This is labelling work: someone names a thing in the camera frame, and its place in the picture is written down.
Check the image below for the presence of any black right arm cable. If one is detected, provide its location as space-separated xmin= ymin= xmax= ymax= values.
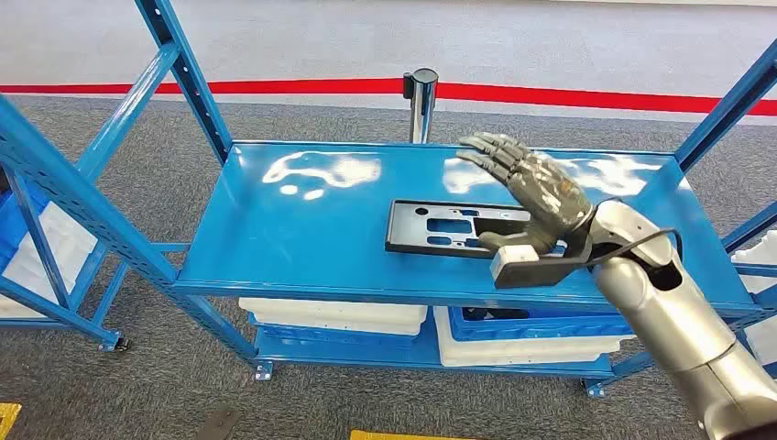
xmin=585 ymin=226 xmax=686 ymax=269

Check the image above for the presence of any blue plastic bin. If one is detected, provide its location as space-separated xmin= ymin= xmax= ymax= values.
xmin=247 ymin=313 xmax=420 ymax=349
xmin=0 ymin=184 xmax=53 ymax=274
xmin=447 ymin=306 xmax=636 ymax=343

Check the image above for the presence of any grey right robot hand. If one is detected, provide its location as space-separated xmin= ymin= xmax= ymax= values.
xmin=454 ymin=130 xmax=596 ymax=257

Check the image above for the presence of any large black plastic panel part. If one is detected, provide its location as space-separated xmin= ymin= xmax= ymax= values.
xmin=384 ymin=199 xmax=572 ymax=261

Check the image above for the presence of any chrome stanchion post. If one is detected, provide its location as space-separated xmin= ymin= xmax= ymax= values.
xmin=402 ymin=68 xmax=440 ymax=145

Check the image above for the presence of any small black plastic part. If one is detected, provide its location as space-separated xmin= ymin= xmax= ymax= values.
xmin=462 ymin=307 xmax=531 ymax=322

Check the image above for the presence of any red floor tape line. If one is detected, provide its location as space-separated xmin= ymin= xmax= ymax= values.
xmin=0 ymin=77 xmax=777 ymax=117

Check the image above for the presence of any yellow floor tape rectangle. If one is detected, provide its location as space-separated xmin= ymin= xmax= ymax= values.
xmin=350 ymin=429 xmax=481 ymax=440
xmin=0 ymin=402 xmax=23 ymax=440

